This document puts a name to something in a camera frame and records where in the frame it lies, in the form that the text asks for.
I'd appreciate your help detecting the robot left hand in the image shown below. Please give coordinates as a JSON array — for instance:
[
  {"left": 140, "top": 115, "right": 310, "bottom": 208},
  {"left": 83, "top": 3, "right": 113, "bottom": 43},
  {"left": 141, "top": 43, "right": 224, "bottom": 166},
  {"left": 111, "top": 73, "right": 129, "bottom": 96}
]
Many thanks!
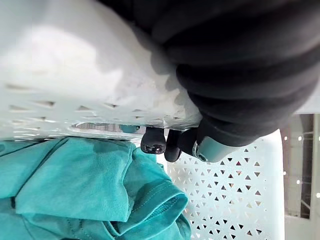
[{"left": 96, "top": 0, "right": 320, "bottom": 163}]

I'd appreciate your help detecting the white perforated laundry basket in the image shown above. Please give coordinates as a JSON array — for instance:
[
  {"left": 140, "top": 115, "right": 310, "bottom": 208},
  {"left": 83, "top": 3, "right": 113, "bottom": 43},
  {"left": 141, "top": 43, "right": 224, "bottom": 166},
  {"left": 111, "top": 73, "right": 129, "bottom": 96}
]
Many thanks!
[{"left": 0, "top": 0, "right": 286, "bottom": 240}]

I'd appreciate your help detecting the teal green garment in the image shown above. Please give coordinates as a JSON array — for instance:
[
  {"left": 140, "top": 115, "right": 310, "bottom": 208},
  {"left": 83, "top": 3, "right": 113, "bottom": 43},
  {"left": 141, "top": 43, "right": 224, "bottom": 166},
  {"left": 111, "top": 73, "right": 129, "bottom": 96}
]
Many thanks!
[{"left": 0, "top": 136, "right": 193, "bottom": 240}]

